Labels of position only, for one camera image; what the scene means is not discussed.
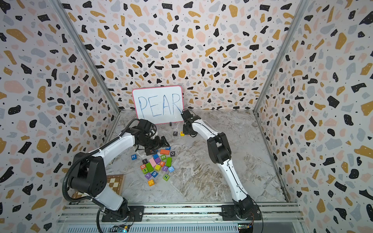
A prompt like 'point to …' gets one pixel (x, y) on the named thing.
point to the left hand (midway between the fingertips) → (165, 147)
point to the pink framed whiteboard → (160, 104)
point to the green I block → (145, 170)
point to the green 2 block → (163, 157)
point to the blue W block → (168, 148)
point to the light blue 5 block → (171, 169)
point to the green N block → (166, 177)
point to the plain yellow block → (157, 167)
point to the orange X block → (151, 182)
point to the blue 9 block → (154, 174)
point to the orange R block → (162, 163)
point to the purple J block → (164, 168)
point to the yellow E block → (182, 134)
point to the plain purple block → (157, 160)
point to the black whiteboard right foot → (170, 124)
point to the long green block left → (149, 167)
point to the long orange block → (164, 152)
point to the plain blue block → (155, 156)
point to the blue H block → (134, 157)
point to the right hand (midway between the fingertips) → (188, 132)
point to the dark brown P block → (175, 133)
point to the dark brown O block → (172, 154)
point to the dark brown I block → (144, 161)
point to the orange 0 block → (143, 166)
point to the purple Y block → (148, 175)
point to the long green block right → (169, 161)
